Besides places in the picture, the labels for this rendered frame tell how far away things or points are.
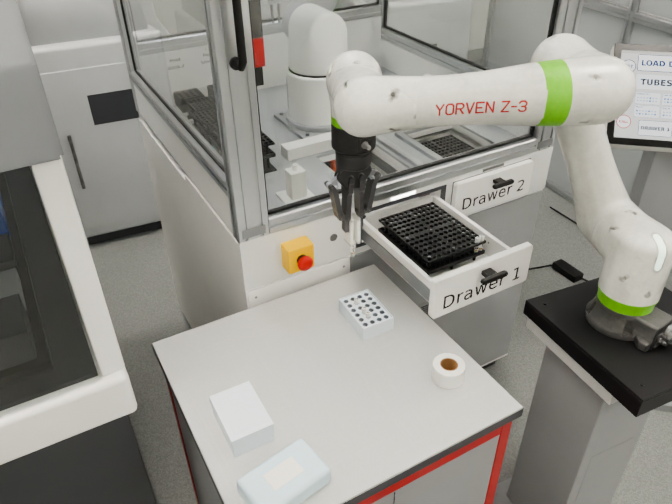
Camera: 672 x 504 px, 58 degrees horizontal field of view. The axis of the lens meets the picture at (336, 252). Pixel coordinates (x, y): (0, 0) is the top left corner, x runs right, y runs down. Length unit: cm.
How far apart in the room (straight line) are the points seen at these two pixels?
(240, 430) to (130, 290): 182
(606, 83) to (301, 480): 87
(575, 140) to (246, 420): 89
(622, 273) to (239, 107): 88
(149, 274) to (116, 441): 167
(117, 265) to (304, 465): 214
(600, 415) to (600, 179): 55
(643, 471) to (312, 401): 134
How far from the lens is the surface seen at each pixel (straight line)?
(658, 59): 213
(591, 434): 164
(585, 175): 146
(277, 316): 152
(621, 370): 143
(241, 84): 130
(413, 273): 146
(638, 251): 140
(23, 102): 95
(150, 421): 237
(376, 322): 144
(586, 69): 117
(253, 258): 150
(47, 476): 148
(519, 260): 152
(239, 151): 135
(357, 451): 124
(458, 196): 175
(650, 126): 206
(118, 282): 304
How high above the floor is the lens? 176
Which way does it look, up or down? 35 degrees down
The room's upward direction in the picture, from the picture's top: 1 degrees counter-clockwise
